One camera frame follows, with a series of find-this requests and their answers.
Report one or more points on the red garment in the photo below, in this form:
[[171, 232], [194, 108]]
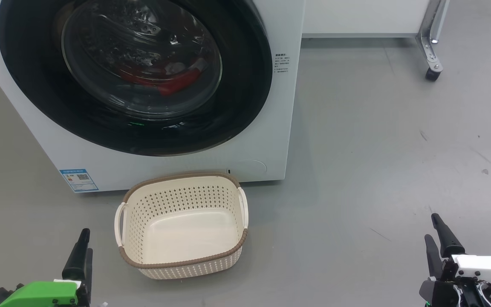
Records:
[[174, 87]]

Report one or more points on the cream perforated laundry basket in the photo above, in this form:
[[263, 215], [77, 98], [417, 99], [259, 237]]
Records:
[[186, 230]]

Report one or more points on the metal leg with caster wheel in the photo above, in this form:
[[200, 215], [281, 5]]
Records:
[[431, 47]]

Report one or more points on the white front-load washing machine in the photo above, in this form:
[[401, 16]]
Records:
[[267, 136]]

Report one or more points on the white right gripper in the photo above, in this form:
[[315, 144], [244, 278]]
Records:
[[480, 268]]

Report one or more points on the white furniture panel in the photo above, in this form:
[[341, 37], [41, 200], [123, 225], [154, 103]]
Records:
[[356, 17]]

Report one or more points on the black round glass washer door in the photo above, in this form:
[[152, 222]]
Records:
[[32, 85]]

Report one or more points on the small printed text label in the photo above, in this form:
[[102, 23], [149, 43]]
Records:
[[281, 63]]

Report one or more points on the blue energy label sticker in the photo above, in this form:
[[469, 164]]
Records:
[[79, 180]]

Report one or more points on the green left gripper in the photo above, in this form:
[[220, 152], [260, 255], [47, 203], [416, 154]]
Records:
[[45, 294]]

